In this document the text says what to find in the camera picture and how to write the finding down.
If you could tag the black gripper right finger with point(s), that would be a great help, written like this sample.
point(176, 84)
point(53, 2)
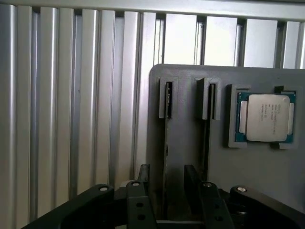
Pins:
point(214, 205)

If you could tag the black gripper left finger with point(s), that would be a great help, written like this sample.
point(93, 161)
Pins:
point(137, 202)

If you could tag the gray plastic parts rack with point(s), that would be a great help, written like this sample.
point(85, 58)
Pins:
point(186, 143)

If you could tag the silver CPU green board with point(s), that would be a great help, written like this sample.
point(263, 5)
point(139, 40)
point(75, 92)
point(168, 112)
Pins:
point(265, 118)

